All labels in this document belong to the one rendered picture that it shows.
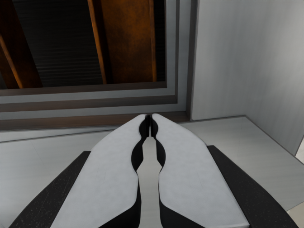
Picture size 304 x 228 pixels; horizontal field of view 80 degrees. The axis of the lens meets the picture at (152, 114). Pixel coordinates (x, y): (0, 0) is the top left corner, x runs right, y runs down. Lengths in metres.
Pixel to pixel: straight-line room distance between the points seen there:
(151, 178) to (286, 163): 0.12
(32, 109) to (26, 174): 0.06
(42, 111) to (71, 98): 0.03
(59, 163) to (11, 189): 0.06
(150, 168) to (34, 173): 0.10
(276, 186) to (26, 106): 0.24
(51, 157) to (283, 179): 0.20
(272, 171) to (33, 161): 0.20
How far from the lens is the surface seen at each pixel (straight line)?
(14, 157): 0.19
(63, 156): 0.17
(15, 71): 0.33
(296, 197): 0.24
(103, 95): 0.17
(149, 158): 0.16
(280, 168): 0.20
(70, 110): 0.16
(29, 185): 0.21
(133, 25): 0.30
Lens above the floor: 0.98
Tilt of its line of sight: 61 degrees down
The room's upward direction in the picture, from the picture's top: 179 degrees clockwise
